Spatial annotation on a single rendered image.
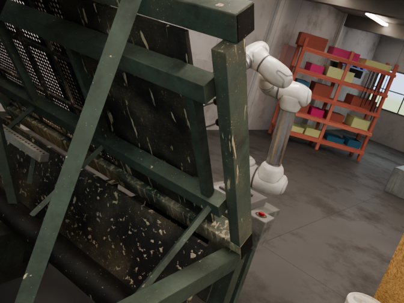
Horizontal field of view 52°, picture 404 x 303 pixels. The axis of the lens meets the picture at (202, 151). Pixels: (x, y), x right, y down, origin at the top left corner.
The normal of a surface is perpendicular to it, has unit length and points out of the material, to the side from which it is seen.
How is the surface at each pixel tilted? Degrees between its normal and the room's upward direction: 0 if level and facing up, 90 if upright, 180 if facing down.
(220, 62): 125
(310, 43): 90
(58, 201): 83
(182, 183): 35
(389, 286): 90
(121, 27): 83
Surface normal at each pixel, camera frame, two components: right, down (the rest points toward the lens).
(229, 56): 0.78, 0.38
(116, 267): -0.56, 0.07
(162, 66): -0.11, -0.71
